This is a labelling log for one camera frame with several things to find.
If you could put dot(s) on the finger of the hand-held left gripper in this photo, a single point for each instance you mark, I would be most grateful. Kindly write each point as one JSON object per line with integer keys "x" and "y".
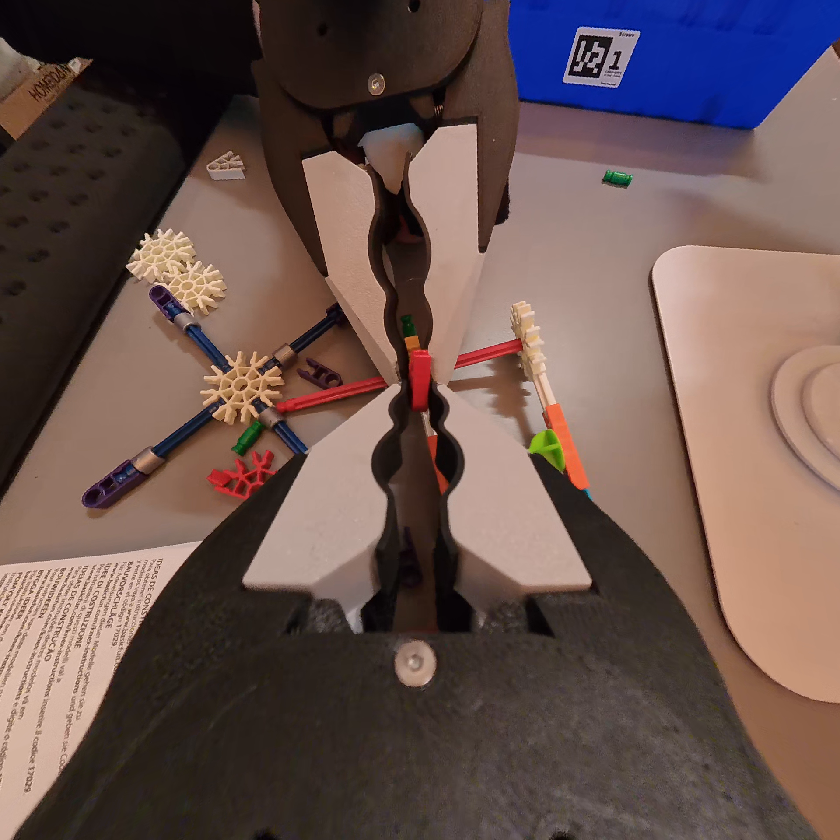
{"x": 341, "y": 229}
{"x": 453, "y": 216}

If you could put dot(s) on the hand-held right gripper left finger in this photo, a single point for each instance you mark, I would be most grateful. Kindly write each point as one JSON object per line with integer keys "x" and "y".
{"x": 315, "y": 525}

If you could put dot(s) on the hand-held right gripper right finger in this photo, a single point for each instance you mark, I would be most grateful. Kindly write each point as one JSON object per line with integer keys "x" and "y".
{"x": 518, "y": 525}

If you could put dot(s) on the colourful toy cart frame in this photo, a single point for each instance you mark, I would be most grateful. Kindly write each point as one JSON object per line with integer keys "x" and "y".
{"x": 558, "y": 426}

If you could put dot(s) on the green short toy rod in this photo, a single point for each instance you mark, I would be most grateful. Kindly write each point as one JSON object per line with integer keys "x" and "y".
{"x": 408, "y": 325}
{"x": 247, "y": 438}
{"x": 617, "y": 178}

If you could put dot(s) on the red toy fan connector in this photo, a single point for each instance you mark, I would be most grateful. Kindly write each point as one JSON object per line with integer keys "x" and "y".
{"x": 220, "y": 478}
{"x": 420, "y": 380}

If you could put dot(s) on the blue rod cross white hub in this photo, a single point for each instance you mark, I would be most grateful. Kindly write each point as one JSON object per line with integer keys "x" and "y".
{"x": 148, "y": 460}

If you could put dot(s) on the tagged blue plastic bin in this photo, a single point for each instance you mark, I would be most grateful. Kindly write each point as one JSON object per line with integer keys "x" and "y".
{"x": 722, "y": 65}

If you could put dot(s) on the white fan toy connector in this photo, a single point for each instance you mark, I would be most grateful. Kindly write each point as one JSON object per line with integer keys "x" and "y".
{"x": 226, "y": 172}

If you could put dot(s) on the white snowflake toy connector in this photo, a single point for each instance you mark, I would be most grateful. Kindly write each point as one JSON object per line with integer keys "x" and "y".
{"x": 207, "y": 289}
{"x": 154, "y": 259}

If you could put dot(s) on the toy instruction booklet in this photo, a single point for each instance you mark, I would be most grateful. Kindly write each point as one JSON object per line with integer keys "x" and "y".
{"x": 52, "y": 656}

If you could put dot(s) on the brown cardboard box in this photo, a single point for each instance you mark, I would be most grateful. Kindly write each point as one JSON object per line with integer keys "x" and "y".
{"x": 46, "y": 92}

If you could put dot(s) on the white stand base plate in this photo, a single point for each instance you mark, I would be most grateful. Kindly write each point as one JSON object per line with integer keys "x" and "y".
{"x": 722, "y": 394}

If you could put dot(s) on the stand foot bracket with dome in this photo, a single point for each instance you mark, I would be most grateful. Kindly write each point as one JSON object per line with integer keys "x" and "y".
{"x": 807, "y": 407}

